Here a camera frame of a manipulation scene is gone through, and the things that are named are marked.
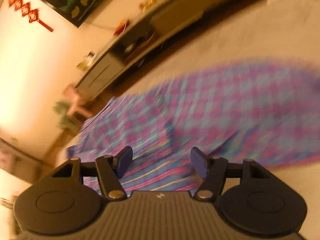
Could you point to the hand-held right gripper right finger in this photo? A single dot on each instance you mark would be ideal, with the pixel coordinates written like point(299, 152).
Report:
point(198, 162)

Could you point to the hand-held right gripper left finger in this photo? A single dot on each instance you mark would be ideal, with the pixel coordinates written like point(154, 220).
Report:
point(124, 161)

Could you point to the blue pink plaid shirt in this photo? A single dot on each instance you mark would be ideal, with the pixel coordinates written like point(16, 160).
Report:
point(200, 110)

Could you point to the green plastic child chair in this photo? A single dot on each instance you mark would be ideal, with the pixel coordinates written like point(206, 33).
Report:
point(63, 115)

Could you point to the pink plastic child chair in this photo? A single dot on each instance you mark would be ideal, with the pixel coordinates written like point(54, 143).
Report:
point(75, 100)

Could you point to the long grey TV cabinet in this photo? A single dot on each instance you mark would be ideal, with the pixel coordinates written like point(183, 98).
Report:
point(100, 75)

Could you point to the yellow cup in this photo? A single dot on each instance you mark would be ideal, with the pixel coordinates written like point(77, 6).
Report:
point(81, 66)

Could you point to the plate of oranges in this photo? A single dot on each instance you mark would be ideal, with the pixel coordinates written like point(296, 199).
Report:
point(122, 27)

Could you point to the wide golden ornament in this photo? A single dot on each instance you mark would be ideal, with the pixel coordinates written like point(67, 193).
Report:
point(152, 1)

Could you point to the red knot ornament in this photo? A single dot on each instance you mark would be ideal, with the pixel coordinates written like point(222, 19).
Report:
point(23, 7)

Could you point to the dark patterned wall hanging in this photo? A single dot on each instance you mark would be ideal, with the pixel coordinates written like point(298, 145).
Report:
point(75, 0)

